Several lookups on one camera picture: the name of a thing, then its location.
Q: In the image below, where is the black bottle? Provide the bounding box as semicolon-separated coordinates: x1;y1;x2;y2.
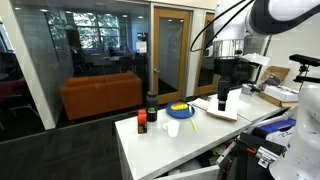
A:
146;91;158;122

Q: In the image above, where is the white cup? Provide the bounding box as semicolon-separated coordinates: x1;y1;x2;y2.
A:
163;120;179;137

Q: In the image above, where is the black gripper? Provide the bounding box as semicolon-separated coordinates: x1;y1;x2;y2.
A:
214;58;250;111

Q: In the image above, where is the blue plate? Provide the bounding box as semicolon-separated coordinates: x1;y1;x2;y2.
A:
165;101;195;119

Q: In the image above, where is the open cardboard box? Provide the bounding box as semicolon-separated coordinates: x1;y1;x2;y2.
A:
259;66;298;107

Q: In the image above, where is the small grey tape roll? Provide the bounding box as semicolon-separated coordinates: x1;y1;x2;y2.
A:
241;84;253;95

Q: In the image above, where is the yellow-green marker pen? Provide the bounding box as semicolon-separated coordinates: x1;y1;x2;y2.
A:
190;119;198;132

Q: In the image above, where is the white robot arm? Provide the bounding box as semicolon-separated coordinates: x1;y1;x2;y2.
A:
205;0;320;180

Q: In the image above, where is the white flat box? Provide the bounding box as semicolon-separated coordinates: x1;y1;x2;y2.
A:
264;86;298;102

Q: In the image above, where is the orange sofa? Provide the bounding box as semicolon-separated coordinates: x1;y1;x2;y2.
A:
60;71;142;120

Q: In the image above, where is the black camera on stand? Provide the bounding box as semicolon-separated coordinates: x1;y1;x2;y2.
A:
289;54;320;84

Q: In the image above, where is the yellow corn toy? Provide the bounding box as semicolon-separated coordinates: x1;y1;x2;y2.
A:
170;103;188;111

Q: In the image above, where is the white open notebook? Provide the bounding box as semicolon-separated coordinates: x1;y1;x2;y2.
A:
191;90;240;122

